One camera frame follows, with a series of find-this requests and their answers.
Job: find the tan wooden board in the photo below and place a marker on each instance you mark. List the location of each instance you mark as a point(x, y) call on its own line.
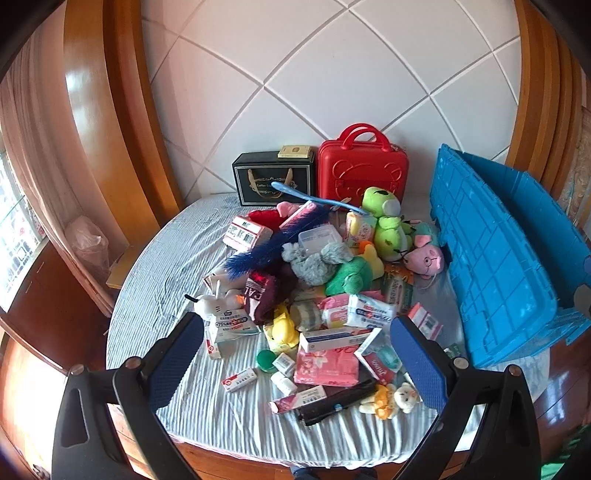
point(119, 272)

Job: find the blue plastic crate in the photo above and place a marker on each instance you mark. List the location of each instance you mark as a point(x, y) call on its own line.
point(498, 258)

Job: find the pink toothpaste box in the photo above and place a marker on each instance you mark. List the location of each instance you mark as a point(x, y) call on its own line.
point(300, 399)

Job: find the black rectangular case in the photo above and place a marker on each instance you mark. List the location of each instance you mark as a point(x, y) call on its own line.
point(337, 401)

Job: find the blue white wipes packet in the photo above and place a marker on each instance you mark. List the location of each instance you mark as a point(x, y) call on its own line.
point(233, 323)
point(369, 314)

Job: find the yellow pink packet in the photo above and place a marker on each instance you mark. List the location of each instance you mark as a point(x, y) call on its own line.
point(358, 228)

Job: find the dark wooden cabinet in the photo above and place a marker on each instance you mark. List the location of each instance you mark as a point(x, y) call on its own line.
point(41, 300)

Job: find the maroon knitted hat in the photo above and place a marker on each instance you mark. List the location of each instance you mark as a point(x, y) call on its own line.
point(265, 295)

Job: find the white pill bottle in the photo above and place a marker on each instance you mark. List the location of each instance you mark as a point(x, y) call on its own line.
point(284, 363)
point(282, 383)

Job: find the pink pig plush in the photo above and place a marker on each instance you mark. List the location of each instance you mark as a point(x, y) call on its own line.
point(427, 256)

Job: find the clear plastic bag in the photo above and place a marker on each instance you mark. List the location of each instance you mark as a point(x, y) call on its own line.
point(87, 240)

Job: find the small white red box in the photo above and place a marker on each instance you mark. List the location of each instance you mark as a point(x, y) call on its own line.
point(238, 381)
point(214, 348)

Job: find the green round lid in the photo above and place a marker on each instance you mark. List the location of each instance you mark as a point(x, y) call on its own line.
point(265, 361)

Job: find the blue feather duster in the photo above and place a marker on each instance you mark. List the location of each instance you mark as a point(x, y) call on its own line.
point(258, 258)

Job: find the white dog plush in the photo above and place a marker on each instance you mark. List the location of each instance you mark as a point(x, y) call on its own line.
point(214, 304)

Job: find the green white medicine box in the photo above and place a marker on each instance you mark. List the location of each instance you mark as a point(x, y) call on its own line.
point(399, 290)

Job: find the beige curtain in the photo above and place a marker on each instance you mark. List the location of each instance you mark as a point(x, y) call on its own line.
point(27, 161)

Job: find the white padded headboard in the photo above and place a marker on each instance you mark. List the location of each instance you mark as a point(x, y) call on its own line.
point(323, 69)

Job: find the light teal plush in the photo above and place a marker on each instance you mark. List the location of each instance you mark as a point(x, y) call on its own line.
point(422, 227)

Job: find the pink floral tissue pack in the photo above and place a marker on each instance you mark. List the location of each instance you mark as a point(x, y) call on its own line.
point(323, 367)

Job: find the window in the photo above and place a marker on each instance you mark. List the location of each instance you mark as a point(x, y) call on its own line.
point(14, 240)

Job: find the small red suitcase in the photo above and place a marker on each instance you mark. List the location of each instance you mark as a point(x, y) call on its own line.
point(360, 170)

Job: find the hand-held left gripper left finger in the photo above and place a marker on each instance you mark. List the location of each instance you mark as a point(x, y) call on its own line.
point(178, 355)

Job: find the grey plush toy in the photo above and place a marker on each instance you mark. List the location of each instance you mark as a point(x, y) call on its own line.
point(314, 265)

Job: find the white red barcode box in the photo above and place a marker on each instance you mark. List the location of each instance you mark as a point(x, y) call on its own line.
point(244, 233)

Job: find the patterned wall hanging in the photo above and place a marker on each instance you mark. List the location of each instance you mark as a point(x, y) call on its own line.
point(577, 184)

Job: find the pink wet wipes pack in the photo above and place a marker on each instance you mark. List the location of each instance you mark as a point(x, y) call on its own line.
point(334, 311)

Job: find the orange printed packet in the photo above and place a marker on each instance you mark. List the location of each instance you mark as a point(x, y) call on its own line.
point(397, 270)

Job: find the small yellow bear plush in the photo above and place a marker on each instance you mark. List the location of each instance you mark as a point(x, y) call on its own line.
point(392, 399)

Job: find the red cloth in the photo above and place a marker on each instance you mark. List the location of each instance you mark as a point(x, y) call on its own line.
point(265, 219)

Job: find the green frog plush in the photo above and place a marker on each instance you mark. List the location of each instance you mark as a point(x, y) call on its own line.
point(383, 203)

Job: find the dark green plush toy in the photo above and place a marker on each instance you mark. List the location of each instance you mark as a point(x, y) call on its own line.
point(351, 277)

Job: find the black gift box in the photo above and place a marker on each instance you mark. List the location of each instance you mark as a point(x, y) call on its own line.
point(268, 177)

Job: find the white paper roll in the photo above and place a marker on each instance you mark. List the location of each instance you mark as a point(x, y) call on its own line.
point(219, 282)

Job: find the pink plush toy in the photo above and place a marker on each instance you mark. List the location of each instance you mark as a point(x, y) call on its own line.
point(287, 208)

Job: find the striped grey bedsheet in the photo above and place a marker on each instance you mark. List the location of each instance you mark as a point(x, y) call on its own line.
point(152, 277)

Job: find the white duck plush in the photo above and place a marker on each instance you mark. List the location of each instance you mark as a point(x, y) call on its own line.
point(238, 301)

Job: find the small yellow box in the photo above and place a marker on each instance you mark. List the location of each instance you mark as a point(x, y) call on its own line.
point(294, 152)

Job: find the pink white small box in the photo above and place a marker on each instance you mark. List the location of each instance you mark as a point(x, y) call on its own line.
point(425, 321)

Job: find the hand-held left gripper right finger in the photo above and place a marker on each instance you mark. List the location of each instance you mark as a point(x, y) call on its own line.
point(418, 364)

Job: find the clear plastic box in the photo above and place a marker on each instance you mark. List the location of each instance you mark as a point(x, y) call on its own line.
point(321, 237)

